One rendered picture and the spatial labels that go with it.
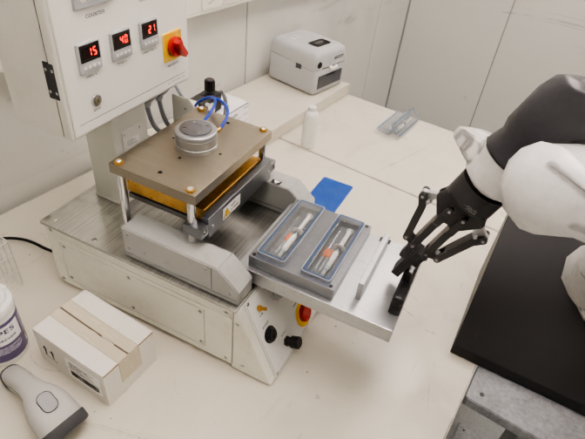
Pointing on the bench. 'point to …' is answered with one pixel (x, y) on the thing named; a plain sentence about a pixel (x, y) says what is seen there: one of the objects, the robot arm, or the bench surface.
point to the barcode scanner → (43, 403)
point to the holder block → (292, 268)
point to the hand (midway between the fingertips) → (407, 259)
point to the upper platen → (184, 202)
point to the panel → (279, 352)
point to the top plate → (191, 153)
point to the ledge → (279, 104)
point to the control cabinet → (95, 70)
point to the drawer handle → (402, 290)
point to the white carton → (239, 110)
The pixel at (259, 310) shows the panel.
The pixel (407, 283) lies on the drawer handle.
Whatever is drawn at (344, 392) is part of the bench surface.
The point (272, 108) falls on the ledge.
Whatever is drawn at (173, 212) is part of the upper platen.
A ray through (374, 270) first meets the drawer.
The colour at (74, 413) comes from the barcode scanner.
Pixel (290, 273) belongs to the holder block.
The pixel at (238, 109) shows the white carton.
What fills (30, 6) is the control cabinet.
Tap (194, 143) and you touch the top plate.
